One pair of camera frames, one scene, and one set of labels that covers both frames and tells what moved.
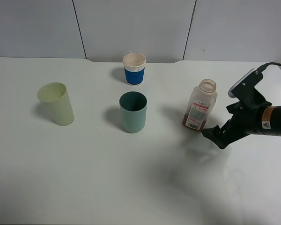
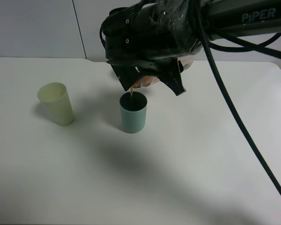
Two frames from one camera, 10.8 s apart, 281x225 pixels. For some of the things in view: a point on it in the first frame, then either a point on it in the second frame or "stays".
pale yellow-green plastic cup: (56, 98) stays
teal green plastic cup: (133, 107) stays
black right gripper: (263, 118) to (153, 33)
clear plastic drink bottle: (202, 100) to (187, 62)
